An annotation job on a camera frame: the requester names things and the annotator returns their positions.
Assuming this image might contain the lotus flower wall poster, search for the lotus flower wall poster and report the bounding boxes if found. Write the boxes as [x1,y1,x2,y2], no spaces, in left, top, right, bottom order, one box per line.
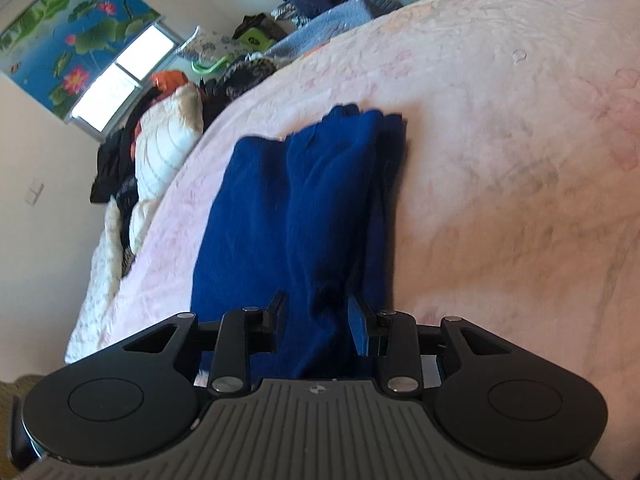
[1,0,160,120]

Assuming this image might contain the bright window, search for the bright window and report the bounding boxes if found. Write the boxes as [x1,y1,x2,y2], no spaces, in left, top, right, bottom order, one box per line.
[67,23,179,140]

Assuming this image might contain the pink floral bed sheet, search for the pink floral bed sheet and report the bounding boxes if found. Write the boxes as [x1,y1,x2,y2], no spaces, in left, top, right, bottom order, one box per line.
[99,0,639,479]

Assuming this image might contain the green plastic stool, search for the green plastic stool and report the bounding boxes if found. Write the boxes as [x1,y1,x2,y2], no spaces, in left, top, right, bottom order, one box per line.
[183,27,277,75]

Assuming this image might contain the white wall switch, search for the white wall switch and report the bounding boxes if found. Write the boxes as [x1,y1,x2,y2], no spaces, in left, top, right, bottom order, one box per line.
[25,179,44,207]

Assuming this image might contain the leopard print garment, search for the leopard print garment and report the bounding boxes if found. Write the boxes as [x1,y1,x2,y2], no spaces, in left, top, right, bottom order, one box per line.
[214,58,278,101]

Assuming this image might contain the light blue quilted blanket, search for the light blue quilted blanket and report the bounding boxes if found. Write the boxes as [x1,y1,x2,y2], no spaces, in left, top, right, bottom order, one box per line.
[264,0,402,64]

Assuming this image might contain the blue knit sweater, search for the blue knit sweater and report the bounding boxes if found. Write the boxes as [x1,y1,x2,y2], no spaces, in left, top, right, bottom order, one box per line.
[191,104,406,379]

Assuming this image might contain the black clothes by window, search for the black clothes by window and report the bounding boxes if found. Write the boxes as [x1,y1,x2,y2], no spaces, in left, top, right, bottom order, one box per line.
[89,87,160,204]

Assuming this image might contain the orange garment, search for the orange garment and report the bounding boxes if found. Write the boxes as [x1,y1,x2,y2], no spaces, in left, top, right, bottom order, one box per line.
[127,70,189,159]

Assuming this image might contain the white puffy jacket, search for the white puffy jacket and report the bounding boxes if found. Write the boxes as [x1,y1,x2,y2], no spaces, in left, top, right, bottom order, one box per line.
[129,84,204,255]

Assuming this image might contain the white script print quilt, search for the white script print quilt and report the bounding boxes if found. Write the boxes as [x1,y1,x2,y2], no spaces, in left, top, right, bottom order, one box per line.
[64,197,124,364]

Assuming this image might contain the floral grey pillow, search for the floral grey pillow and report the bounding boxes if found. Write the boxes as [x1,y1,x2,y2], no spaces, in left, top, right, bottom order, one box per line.
[177,26,248,66]

